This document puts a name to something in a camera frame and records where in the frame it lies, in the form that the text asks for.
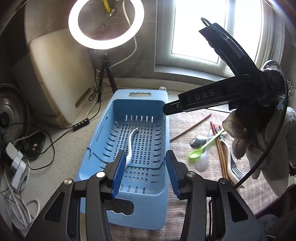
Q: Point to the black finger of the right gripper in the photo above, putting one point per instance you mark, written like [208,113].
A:
[174,108]

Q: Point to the black tripod stand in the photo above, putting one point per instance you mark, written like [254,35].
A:
[105,67]

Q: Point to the stainless steel fork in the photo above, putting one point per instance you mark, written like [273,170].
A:
[235,169]

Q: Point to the black inline cable remote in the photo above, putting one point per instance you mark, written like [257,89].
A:
[81,124]

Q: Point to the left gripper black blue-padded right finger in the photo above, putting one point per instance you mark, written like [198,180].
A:
[231,218]

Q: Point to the black countertop socket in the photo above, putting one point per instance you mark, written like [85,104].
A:
[33,145]

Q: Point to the chrome kitchen faucet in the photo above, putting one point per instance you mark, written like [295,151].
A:
[272,64]

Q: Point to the white knit gloved hand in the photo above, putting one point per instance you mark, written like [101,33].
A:
[275,167]

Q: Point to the stainless steel spoon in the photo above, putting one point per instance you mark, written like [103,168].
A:
[198,141]

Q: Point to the clear plastic spoon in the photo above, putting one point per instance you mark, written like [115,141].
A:
[202,162]

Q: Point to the pink woven dish mat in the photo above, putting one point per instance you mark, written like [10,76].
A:
[256,193]

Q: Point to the white ring light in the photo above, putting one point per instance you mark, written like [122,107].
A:
[94,28]

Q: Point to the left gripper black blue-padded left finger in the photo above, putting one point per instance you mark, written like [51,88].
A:
[60,217]

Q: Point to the white cutting board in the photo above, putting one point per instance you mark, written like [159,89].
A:
[65,73]

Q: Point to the lone red-tipped wooden chopstick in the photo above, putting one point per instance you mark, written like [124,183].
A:
[190,128]

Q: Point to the white power adapter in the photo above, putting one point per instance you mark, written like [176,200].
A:
[18,166]

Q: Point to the white ceramic soup spoon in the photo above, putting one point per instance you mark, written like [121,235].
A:
[129,154]

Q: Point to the green plastic spoon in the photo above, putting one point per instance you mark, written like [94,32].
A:
[197,153]

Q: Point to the blue plastic utensil basket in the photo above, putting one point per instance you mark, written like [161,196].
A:
[143,194]

